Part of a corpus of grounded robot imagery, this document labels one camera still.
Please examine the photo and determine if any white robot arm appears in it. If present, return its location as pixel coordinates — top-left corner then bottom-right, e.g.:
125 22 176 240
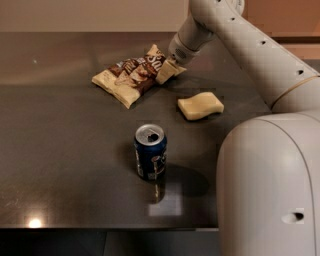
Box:
169 0 320 256

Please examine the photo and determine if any yellow sponge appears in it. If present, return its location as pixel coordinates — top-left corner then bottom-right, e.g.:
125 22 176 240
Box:
178 92 224 121

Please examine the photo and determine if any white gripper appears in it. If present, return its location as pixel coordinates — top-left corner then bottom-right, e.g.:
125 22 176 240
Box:
156 33 199 85

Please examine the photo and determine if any blue soda can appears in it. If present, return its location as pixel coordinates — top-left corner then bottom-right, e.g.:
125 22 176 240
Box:
134 124 167 181

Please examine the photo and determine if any brown and cream chip bag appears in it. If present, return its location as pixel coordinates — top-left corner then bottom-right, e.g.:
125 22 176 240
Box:
92 44 180 109

